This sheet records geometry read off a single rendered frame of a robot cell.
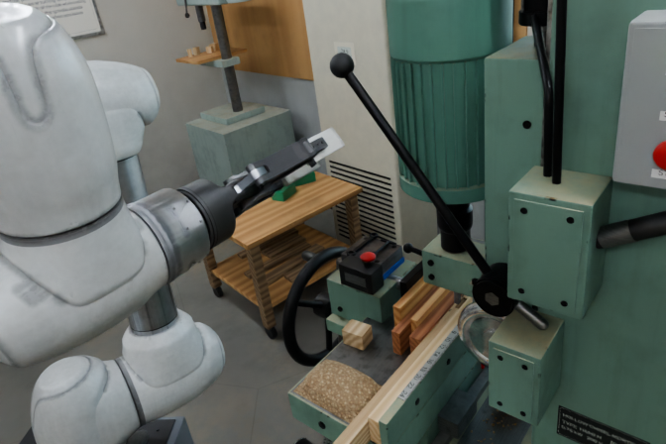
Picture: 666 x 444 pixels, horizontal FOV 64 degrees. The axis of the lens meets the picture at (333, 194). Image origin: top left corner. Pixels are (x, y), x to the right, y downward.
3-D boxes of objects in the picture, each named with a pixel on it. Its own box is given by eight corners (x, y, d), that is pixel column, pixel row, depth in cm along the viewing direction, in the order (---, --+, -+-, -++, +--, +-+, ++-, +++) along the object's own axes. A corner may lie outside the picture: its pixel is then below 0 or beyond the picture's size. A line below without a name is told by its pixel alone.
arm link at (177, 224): (180, 271, 50) (229, 242, 54) (128, 192, 50) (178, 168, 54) (155, 295, 57) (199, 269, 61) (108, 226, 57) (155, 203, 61)
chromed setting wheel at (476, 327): (464, 348, 86) (462, 285, 81) (540, 378, 78) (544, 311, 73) (455, 359, 84) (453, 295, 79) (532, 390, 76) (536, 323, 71)
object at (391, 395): (523, 250, 119) (524, 231, 117) (532, 252, 118) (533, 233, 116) (370, 440, 79) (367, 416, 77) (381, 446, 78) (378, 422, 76)
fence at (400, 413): (532, 252, 118) (533, 231, 116) (540, 254, 117) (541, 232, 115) (381, 446, 78) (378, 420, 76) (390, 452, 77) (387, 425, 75)
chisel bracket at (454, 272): (441, 270, 102) (439, 232, 98) (512, 291, 93) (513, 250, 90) (421, 289, 97) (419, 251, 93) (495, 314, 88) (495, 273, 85)
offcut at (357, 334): (363, 351, 97) (362, 336, 95) (343, 343, 99) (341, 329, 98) (373, 339, 99) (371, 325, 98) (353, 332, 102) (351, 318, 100)
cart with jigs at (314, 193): (304, 244, 312) (286, 143, 285) (373, 279, 271) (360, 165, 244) (206, 297, 275) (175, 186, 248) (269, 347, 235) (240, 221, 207)
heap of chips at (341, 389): (326, 359, 96) (323, 343, 94) (390, 390, 87) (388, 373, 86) (292, 390, 90) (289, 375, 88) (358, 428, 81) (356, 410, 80)
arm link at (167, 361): (125, 402, 123) (211, 359, 135) (148, 443, 111) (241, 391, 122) (19, 68, 96) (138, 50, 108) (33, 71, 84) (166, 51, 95)
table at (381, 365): (421, 243, 139) (420, 223, 136) (538, 276, 120) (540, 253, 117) (254, 395, 98) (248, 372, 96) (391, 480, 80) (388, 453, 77)
